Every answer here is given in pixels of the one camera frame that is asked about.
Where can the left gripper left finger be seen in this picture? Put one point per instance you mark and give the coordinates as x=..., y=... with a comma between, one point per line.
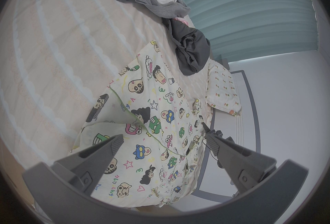
x=90, y=163

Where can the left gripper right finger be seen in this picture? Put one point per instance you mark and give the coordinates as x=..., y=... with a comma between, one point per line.
x=242, y=166

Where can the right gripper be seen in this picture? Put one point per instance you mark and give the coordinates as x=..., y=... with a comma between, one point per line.
x=218, y=133

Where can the white printed pyjama top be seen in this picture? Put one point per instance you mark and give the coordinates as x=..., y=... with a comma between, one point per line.
x=154, y=127

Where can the bed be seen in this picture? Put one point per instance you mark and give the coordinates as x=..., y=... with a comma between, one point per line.
x=51, y=63

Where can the white printed pillow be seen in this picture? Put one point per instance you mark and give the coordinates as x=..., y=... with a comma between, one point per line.
x=223, y=89

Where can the black garment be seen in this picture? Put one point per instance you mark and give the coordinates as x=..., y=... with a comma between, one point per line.
x=190, y=50

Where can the pink garment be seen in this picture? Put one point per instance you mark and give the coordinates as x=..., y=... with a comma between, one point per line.
x=180, y=21

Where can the blue-green curtain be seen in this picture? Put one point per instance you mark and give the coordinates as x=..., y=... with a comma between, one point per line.
x=245, y=11

